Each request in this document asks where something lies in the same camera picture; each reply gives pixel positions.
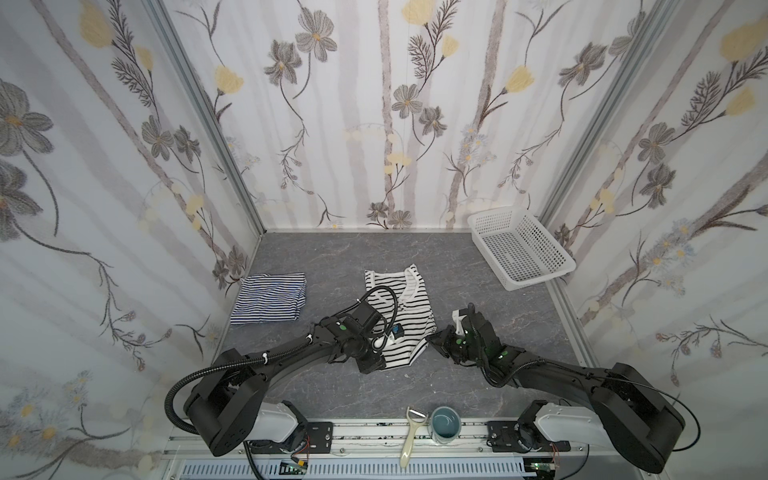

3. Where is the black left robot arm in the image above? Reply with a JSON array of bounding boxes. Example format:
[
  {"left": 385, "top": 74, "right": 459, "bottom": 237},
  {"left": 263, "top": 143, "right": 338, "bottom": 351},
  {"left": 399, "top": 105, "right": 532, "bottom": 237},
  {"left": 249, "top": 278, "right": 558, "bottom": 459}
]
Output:
[{"left": 164, "top": 300, "right": 392, "bottom": 457}]

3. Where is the aluminium mounting rail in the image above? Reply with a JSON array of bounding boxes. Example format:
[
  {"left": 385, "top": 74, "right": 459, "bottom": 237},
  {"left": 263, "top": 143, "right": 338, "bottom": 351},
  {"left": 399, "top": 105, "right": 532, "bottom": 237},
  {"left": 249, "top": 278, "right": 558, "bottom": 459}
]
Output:
[{"left": 158, "top": 416, "right": 667, "bottom": 480}]

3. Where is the blue white striped tank top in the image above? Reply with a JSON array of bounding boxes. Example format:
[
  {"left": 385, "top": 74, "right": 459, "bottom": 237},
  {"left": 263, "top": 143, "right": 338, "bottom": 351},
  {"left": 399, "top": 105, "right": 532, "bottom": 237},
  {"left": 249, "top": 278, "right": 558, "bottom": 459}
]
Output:
[{"left": 230, "top": 272, "right": 307, "bottom": 325}]

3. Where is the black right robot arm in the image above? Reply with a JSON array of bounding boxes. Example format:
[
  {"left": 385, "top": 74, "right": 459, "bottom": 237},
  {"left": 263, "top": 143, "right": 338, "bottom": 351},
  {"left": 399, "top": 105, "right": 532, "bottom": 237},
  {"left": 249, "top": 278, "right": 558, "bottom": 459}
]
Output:
[{"left": 427, "top": 305, "right": 685, "bottom": 474}]

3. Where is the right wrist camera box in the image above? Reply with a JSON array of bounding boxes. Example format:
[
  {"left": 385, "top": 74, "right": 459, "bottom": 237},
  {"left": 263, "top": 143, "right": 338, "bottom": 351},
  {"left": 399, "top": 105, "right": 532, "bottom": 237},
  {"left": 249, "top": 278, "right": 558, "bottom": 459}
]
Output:
[{"left": 452, "top": 308, "right": 470, "bottom": 338}]

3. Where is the black corrugated left cable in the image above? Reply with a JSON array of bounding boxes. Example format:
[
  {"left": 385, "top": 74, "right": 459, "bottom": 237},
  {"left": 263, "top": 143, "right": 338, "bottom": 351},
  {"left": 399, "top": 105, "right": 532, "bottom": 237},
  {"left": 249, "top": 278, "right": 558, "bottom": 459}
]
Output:
[{"left": 163, "top": 284, "right": 400, "bottom": 480}]

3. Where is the black white striped tank top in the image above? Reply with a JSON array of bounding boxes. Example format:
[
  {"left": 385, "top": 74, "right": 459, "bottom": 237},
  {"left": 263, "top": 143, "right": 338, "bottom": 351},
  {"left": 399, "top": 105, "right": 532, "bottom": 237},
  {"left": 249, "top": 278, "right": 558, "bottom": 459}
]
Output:
[{"left": 364, "top": 264, "right": 436, "bottom": 370}]

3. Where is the cream handled peeler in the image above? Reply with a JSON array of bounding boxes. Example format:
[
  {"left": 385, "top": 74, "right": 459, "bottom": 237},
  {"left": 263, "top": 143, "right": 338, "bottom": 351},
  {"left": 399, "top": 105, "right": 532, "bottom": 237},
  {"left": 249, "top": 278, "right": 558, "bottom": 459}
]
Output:
[{"left": 399, "top": 407, "right": 428, "bottom": 469}]

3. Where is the white plastic laundry basket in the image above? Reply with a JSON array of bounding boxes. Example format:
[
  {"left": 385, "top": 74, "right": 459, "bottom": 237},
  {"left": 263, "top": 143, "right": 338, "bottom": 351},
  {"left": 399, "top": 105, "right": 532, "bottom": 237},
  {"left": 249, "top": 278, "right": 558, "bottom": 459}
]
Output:
[{"left": 468, "top": 207, "right": 576, "bottom": 291}]

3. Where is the teal ceramic cup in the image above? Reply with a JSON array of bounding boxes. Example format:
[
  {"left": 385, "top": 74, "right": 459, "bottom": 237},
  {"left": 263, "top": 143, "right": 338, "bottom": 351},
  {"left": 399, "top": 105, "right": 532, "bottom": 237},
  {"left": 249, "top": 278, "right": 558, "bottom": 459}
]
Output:
[{"left": 429, "top": 406, "right": 462, "bottom": 445}]

